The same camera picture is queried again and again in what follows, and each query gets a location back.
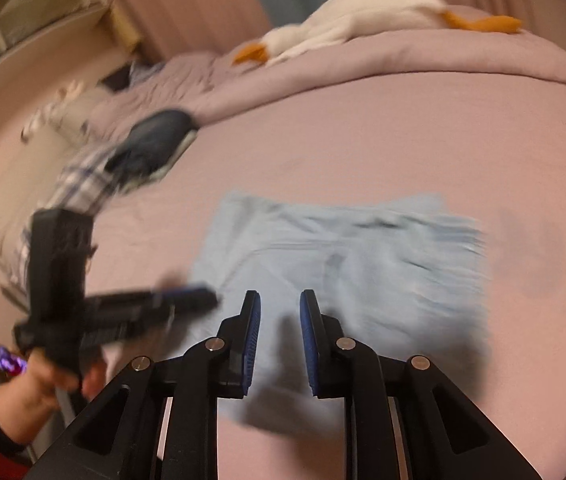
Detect white wall shelf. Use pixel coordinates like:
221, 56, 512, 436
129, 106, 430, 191
0, 0, 144, 91

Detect folded dark blue jeans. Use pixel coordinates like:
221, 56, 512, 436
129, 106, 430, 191
104, 110, 198, 185

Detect small white plush toy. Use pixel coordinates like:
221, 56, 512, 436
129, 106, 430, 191
20, 80, 86, 144

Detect person's left hand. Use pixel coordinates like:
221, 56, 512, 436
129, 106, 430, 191
0, 349, 106, 445

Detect plaid pillow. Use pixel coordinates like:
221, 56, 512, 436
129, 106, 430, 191
11, 143, 115, 290

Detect pink quilted duvet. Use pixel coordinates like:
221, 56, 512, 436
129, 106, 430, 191
87, 29, 566, 141

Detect white goose plush toy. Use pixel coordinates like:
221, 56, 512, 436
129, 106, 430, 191
232, 0, 522, 65

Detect beige pillow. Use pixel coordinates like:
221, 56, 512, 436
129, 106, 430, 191
42, 80, 112, 144

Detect pink curtain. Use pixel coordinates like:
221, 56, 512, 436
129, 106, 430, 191
114, 0, 272, 58

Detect light blue pants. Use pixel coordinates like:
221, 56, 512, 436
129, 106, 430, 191
183, 193, 487, 436

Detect pink bed sheet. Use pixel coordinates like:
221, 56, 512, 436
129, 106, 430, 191
88, 73, 566, 479

